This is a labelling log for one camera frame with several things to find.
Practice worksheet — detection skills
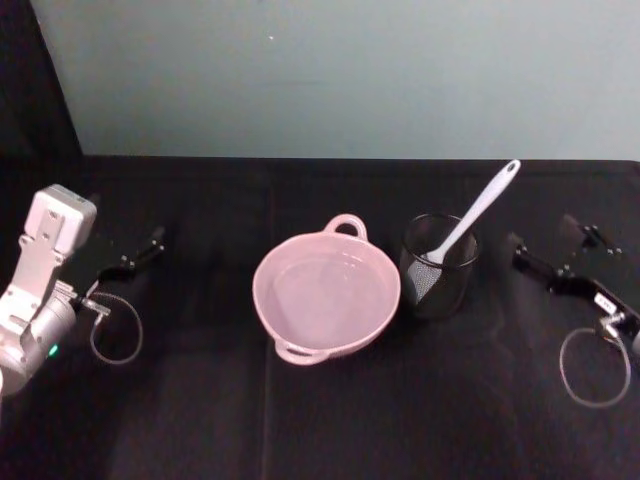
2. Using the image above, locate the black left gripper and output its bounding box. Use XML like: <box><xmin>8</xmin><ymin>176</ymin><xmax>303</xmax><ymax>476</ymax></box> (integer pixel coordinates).
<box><xmin>57</xmin><ymin>225</ymin><xmax>168</xmax><ymax>301</ymax></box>

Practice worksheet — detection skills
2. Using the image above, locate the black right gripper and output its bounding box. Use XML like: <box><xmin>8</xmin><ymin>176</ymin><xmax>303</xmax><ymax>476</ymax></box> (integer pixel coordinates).
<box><xmin>508</xmin><ymin>214</ymin><xmax>640</xmax><ymax>342</ymax></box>

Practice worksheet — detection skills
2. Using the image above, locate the white silicone spatula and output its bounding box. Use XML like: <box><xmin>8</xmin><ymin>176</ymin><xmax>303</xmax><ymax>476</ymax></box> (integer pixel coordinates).
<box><xmin>423</xmin><ymin>158</ymin><xmax>522</xmax><ymax>264</ymax></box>

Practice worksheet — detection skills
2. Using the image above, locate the black mesh cup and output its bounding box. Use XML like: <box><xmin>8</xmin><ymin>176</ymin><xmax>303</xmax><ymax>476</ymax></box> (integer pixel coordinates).
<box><xmin>400</xmin><ymin>213</ymin><xmax>479</xmax><ymax>321</ymax></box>

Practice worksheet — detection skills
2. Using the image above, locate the black table cloth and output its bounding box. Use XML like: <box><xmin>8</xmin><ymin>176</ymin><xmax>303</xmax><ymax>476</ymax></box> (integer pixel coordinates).
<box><xmin>0</xmin><ymin>153</ymin><xmax>640</xmax><ymax>480</ymax></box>

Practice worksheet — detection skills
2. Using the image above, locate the black backdrop curtain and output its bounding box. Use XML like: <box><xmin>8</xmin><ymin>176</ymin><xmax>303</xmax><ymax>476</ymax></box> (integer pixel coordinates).
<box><xmin>0</xmin><ymin>0</ymin><xmax>84</xmax><ymax>160</ymax></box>

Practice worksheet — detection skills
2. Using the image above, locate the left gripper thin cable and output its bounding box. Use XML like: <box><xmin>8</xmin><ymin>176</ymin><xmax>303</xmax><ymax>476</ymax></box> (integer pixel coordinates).
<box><xmin>73</xmin><ymin>291</ymin><xmax>145</xmax><ymax>367</ymax></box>

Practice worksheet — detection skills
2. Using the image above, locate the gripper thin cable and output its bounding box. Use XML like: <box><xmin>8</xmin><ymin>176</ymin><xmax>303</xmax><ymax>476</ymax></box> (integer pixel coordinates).
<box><xmin>559</xmin><ymin>314</ymin><xmax>633</xmax><ymax>408</ymax></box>
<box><xmin>73</xmin><ymin>291</ymin><xmax>145</xmax><ymax>367</ymax></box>

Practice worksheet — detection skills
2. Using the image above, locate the right gripper thin cable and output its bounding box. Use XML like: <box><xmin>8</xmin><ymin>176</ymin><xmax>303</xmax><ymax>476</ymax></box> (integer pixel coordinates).
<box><xmin>559</xmin><ymin>314</ymin><xmax>633</xmax><ymax>408</ymax></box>

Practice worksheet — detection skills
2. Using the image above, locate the pink two-handled bowl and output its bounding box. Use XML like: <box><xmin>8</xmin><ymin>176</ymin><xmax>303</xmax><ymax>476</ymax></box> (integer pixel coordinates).
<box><xmin>251</xmin><ymin>213</ymin><xmax>402</xmax><ymax>368</ymax></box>

